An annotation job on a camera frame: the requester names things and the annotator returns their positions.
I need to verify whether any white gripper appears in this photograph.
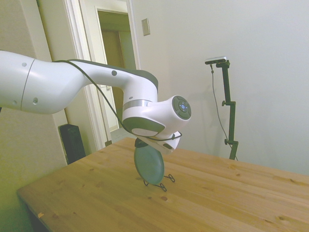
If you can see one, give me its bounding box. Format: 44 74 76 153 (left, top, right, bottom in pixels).
134 131 183 157

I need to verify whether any dark green round plate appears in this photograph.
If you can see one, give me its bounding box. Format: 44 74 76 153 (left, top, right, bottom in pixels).
133 145 165 185

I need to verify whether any black radiator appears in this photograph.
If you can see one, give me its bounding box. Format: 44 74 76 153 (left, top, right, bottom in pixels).
58 123 87 165

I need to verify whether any beige partition panel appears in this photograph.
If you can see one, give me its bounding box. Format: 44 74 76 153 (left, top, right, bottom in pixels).
36 0 73 136
0 0 68 232

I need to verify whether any black wire plate stand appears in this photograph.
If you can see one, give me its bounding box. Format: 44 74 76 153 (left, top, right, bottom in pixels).
142 173 176 193

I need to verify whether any white door frame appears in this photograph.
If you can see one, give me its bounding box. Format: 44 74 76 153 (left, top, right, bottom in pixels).
64 0 142 152

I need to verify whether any black camera stand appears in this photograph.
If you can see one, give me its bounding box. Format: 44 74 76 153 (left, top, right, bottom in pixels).
215 60 239 160

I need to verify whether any silver exterior camera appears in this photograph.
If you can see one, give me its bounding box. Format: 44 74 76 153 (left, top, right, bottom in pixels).
204 56 228 65

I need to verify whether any beige wall switch plate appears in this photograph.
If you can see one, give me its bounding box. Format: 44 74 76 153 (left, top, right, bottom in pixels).
141 18 151 37

